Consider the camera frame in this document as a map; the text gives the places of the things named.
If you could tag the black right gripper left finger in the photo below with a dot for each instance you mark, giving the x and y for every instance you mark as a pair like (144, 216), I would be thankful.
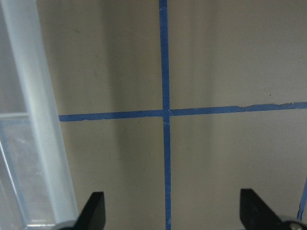
(93, 215)

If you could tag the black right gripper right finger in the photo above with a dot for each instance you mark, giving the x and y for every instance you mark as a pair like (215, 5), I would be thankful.
(255, 214)

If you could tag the clear plastic box lid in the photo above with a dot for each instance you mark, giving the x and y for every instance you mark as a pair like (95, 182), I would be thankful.
(36, 190)

